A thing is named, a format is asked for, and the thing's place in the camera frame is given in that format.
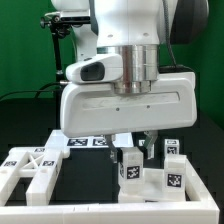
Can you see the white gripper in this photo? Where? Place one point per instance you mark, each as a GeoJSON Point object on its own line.
{"type": "Point", "coordinates": [95, 109]}

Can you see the white tagged cube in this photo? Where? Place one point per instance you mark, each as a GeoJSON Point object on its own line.
{"type": "Point", "coordinates": [171, 146]}
{"type": "Point", "coordinates": [141, 142]}

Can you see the white chair seat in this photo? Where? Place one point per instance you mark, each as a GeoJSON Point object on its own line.
{"type": "Point", "coordinates": [152, 189]}

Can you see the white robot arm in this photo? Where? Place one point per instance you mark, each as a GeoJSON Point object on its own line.
{"type": "Point", "coordinates": [117, 85]}

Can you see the white U-shaped fence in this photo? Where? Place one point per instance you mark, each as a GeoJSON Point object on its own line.
{"type": "Point", "coordinates": [201, 209]}

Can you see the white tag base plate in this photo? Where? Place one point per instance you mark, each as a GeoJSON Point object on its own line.
{"type": "Point", "coordinates": [58, 140]}

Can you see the white chair back frame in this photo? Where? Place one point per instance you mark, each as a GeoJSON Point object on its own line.
{"type": "Point", "coordinates": [41, 164]}

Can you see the black camera stand pole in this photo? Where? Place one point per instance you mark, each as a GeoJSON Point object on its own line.
{"type": "Point", "coordinates": [59, 30]}

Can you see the grey camera on stand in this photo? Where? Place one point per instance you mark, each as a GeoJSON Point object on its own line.
{"type": "Point", "coordinates": [77, 17]}

